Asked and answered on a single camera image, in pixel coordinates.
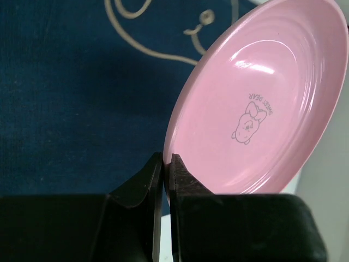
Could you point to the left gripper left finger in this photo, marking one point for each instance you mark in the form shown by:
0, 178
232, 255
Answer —
123, 225

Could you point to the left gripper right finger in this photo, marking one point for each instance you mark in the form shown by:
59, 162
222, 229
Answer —
238, 227

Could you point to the pink plastic plate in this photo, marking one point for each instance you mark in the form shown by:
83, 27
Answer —
257, 103

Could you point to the blue whale placemat cloth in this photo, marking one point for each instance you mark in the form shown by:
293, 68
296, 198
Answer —
88, 87

